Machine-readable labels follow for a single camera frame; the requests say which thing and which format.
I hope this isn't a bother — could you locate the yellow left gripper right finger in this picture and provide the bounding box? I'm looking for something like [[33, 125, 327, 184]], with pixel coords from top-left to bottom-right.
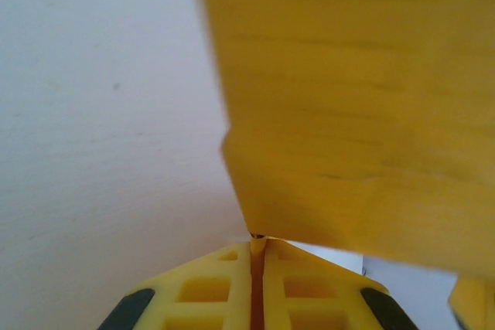
[[261, 238, 419, 330]]

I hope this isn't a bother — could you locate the yellow paper box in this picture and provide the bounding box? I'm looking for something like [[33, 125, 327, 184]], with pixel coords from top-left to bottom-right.
[[191, 0, 495, 281]]

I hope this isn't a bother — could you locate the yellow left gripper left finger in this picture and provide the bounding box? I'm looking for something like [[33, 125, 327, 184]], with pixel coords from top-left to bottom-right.
[[96, 241, 253, 330]]

